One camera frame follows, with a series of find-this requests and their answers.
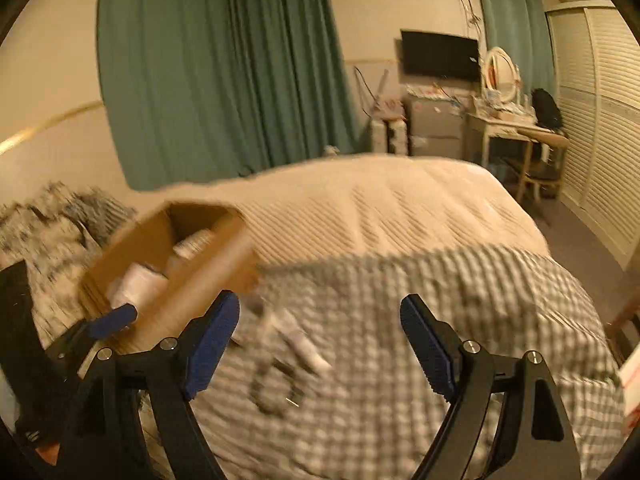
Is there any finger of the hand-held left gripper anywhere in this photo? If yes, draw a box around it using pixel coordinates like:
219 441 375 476
48 304 139 377

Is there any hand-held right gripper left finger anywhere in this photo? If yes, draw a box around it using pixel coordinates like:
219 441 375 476
57 290 241 480

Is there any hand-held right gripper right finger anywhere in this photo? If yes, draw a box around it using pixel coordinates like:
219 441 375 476
399 294 583 480

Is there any brown cardboard box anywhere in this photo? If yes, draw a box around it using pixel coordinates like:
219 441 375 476
77 201 262 357

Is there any grey white checked blanket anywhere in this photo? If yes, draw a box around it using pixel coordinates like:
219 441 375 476
135 247 626 480

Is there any white round bottle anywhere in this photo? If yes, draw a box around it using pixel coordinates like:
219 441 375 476
111 262 169 312

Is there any white tube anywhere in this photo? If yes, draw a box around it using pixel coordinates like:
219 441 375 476
260 305 334 377

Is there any white printed packet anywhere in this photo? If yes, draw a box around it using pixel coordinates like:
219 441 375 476
172 227 217 262

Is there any floral grey white bedding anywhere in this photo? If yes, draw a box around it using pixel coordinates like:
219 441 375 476
0 182 139 352

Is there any white ribbed bedspread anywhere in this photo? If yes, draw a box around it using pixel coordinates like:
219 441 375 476
145 154 551 267

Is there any wooden side furniture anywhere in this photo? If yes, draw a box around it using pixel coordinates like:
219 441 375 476
605 305 640 362

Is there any white low stand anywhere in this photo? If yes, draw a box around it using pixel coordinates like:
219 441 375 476
370 120 409 156

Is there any white box red print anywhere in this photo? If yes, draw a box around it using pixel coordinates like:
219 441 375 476
617 354 640 434

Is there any wooden chair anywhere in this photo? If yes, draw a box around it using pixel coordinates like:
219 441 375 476
517 127 571 202

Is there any grey cabinet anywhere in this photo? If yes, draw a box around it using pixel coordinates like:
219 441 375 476
405 92 467 159

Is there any wooden desk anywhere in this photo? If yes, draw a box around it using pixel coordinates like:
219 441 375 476
465 107 542 172

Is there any black bag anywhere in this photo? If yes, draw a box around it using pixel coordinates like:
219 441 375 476
531 88 564 131

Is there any wide green curtain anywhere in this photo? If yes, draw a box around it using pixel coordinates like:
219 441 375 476
97 0 359 192

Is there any white louvered wardrobe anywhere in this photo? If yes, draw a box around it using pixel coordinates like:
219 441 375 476
545 2 640 272

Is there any round white vanity mirror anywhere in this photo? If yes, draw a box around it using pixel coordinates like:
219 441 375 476
481 46 521 107

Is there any narrow green curtain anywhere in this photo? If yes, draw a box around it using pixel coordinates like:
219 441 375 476
472 0 557 97

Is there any black coiled cable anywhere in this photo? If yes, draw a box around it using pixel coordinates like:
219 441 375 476
249 355 307 415

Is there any black wall television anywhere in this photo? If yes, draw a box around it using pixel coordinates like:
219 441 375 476
400 30 481 82

